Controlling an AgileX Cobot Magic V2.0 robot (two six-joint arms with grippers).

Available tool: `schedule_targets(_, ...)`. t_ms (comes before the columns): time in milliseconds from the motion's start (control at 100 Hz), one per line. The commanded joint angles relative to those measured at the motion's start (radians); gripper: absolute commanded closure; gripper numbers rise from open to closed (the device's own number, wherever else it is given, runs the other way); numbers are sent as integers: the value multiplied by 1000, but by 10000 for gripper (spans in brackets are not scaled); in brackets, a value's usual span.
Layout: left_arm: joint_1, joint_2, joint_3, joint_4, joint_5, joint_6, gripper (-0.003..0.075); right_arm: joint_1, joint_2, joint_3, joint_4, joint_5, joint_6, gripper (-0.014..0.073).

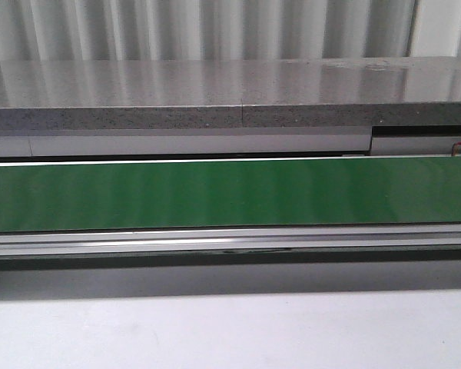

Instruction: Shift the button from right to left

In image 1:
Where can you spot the grey speckled stone counter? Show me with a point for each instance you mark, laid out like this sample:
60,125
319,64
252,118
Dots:
102,95

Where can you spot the green conveyor belt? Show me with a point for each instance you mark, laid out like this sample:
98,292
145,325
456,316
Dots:
81,196

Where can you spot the white pleated curtain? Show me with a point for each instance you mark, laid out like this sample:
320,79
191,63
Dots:
227,30

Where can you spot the silver conveyor frame rail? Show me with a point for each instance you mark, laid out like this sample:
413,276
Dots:
329,238

